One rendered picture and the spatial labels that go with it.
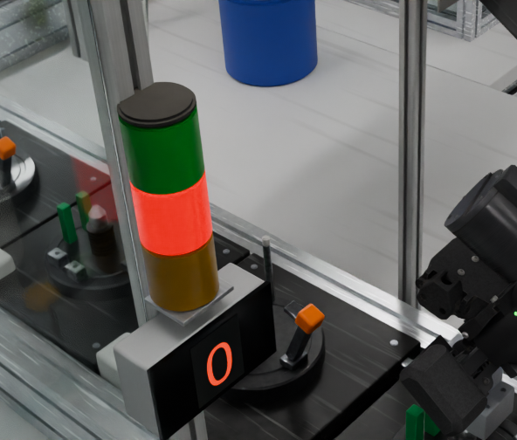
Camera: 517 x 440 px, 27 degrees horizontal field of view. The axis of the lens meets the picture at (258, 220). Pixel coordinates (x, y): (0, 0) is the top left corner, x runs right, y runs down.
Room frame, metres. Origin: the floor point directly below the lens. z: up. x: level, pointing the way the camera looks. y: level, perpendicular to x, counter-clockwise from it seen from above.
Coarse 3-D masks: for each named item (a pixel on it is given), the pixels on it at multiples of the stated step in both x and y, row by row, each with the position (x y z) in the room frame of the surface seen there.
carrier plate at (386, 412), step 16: (400, 384) 0.76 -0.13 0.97; (384, 400) 0.74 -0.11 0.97; (400, 400) 0.74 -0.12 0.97; (368, 416) 0.72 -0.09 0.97; (384, 416) 0.72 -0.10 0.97; (400, 416) 0.72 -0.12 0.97; (512, 416) 0.71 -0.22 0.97; (352, 432) 0.71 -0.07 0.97; (368, 432) 0.70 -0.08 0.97; (384, 432) 0.70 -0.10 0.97
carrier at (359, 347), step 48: (288, 288) 0.92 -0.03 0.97; (288, 336) 0.83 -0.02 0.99; (336, 336) 0.84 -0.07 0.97; (384, 336) 0.83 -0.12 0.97; (240, 384) 0.76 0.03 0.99; (288, 384) 0.76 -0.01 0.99; (336, 384) 0.77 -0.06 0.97; (384, 384) 0.78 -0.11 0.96; (240, 432) 0.72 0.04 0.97; (288, 432) 0.71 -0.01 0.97
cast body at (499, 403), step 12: (456, 336) 0.67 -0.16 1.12; (456, 348) 0.64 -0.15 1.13; (504, 384) 0.64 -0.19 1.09; (492, 396) 0.62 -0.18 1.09; (504, 396) 0.62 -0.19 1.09; (492, 408) 0.61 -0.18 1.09; (504, 408) 0.62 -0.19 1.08; (480, 420) 0.61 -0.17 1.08; (492, 420) 0.61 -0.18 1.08; (480, 432) 0.61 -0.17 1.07; (492, 432) 0.61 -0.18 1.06
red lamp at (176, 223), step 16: (144, 192) 0.58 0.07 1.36; (192, 192) 0.58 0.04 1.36; (144, 208) 0.58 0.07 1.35; (160, 208) 0.57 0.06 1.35; (176, 208) 0.57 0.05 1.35; (192, 208) 0.58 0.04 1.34; (208, 208) 0.59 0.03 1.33; (144, 224) 0.58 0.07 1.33; (160, 224) 0.57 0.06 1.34; (176, 224) 0.57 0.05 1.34; (192, 224) 0.57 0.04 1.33; (208, 224) 0.59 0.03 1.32; (144, 240) 0.58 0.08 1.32; (160, 240) 0.57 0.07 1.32; (176, 240) 0.57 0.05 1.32; (192, 240) 0.57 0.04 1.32
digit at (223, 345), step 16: (208, 336) 0.57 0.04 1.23; (224, 336) 0.58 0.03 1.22; (192, 352) 0.56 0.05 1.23; (208, 352) 0.57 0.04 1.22; (224, 352) 0.58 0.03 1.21; (240, 352) 0.59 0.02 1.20; (208, 368) 0.57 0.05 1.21; (224, 368) 0.58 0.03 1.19; (240, 368) 0.59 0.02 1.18; (208, 384) 0.57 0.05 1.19; (224, 384) 0.58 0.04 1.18; (208, 400) 0.57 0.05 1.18
